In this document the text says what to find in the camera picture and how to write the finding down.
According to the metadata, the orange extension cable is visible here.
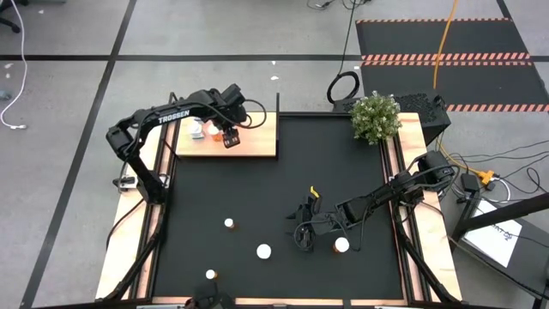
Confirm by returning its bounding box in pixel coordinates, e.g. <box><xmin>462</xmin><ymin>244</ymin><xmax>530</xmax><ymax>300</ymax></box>
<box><xmin>431</xmin><ymin>0</ymin><xmax>499</xmax><ymax>186</ymax></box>

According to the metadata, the black cable bundle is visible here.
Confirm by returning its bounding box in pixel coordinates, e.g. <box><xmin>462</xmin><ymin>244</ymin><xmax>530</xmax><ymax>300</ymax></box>
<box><xmin>306</xmin><ymin>0</ymin><xmax>374</xmax><ymax>12</ymax></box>

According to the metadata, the black perforated computer case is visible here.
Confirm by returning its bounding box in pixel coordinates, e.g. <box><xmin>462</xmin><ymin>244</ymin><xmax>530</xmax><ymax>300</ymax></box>
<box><xmin>333</xmin><ymin>92</ymin><xmax>452</xmax><ymax>146</ymax></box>

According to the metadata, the white coiled cable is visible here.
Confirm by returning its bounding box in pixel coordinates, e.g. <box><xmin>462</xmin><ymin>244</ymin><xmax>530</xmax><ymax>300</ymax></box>
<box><xmin>488</xmin><ymin>176</ymin><xmax>512</xmax><ymax>204</ymax></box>

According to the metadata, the white paper sign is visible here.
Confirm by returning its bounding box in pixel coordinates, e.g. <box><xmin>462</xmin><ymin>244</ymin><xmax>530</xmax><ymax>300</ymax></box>
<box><xmin>462</xmin><ymin>200</ymin><xmax>523</xmax><ymax>268</ymax></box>

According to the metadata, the green potted plant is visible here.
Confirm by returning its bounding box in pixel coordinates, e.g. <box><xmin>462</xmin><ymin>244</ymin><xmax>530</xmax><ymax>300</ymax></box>
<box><xmin>350</xmin><ymin>90</ymin><xmax>403</xmax><ymax>146</ymax></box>

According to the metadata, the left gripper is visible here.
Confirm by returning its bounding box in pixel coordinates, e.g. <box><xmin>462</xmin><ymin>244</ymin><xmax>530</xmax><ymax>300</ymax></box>
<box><xmin>205</xmin><ymin>82</ymin><xmax>250</xmax><ymax>150</ymax></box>

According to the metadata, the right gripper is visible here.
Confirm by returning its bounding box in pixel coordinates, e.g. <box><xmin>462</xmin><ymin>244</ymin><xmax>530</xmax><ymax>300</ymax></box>
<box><xmin>286</xmin><ymin>192</ymin><xmax>344</xmax><ymax>254</ymax></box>

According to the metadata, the black aluminium table frame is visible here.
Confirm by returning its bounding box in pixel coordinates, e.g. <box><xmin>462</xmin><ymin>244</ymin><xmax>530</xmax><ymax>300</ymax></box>
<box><xmin>96</xmin><ymin>110</ymin><xmax>462</xmax><ymax>309</ymax></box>

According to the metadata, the white floor cable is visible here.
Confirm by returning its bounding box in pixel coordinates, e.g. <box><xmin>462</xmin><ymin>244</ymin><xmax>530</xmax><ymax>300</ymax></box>
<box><xmin>0</xmin><ymin>0</ymin><xmax>27</xmax><ymax>130</ymax></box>

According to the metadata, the black hazard-striped floor mat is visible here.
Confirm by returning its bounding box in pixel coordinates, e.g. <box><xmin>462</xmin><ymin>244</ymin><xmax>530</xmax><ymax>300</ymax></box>
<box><xmin>354</xmin><ymin>17</ymin><xmax>549</xmax><ymax>113</ymax></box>

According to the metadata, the black coiled cable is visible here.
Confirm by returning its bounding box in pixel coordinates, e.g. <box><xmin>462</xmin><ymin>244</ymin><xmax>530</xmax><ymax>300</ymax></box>
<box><xmin>326</xmin><ymin>0</ymin><xmax>361</xmax><ymax>105</ymax></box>

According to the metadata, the black equipment cart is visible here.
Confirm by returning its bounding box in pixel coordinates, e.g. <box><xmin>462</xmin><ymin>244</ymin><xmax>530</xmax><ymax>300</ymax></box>
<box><xmin>448</xmin><ymin>191</ymin><xmax>549</xmax><ymax>309</ymax></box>

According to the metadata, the black office chair base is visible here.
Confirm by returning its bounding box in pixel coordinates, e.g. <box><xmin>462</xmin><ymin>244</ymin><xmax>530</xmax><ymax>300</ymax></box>
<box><xmin>0</xmin><ymin>0</ymin><xmax>22</xmax><ymax>34</ymax></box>

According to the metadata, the person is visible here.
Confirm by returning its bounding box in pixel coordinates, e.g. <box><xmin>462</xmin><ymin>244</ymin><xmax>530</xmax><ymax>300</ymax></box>
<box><xmin>184</xmin><ymin>281</ymin><xmax>236</xmax><ymax>309</ymax></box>

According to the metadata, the black power brick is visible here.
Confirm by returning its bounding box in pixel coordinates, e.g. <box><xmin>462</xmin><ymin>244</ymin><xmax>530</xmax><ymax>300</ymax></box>
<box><xmin>461</xmin><ymin>171</ymin><xmax>481</xmax><ymax>194</ymax></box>

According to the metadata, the light wooden shelf board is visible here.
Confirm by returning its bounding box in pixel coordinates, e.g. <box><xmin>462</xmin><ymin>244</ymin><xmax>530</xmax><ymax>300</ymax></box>
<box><xmin>175</xmin><ymin>112</ymin><xmax>278</xmax><ymax>158</ymax></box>

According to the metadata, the white medicine bottle blue label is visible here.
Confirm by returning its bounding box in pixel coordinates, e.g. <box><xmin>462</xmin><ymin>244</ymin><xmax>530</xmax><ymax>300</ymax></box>
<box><xmin>190</xmin><ymin>118</ymin><xmax>206</xmax><ymax>141</ymax></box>

